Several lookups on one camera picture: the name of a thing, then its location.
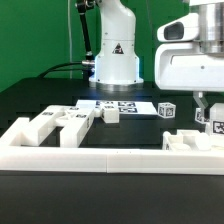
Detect black cables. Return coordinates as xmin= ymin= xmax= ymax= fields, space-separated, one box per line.
xmin=37 ymin=61 xmax=91 ymax=79

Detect white marker base plate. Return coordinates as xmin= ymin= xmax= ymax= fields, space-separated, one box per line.
xmin=76 ymin=99 xmax=157 ymax=115

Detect white chair back part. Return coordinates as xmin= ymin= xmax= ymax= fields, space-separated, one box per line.
xmin=22 ymin=105 xmax=94 ymax=148

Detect white chair seat part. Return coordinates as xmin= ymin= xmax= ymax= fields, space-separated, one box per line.
xmin=162 ymin=129 xmax=224 ymax=152

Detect white U-shaped boundary frame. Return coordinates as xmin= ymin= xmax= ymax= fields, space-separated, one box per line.
xmin=0 ymin=118 xmax=224 ymax=175

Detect white vertical cable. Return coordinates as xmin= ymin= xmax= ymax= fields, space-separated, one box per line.
xmin=67 ymin=0 xmax=74 ymax=80

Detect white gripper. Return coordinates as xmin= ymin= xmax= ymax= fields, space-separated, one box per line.
xmin=154 ymin=13 xmax=224 ymax=109

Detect right white marker cube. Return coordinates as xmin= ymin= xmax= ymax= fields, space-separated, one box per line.
xmin=195 ymin=108 xmax=209 ymax=124

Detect white marker cube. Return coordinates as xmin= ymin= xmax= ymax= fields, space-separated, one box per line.
xmin=195 ymin=108 xmax=209 ymax=124
xmin=158 ymin=102 xmax=176 ymax=119

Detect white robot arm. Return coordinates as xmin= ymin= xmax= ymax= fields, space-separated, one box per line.
xmin=89 ymin=0 xmax=224 ymax=94

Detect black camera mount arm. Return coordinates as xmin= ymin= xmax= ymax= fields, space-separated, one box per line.
xmin=75 ymin=0 xmax=95 ymax=69

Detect left white marker cube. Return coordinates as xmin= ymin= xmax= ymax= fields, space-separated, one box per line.
xmin=158 ymin=102 xmax=176 ymax=119

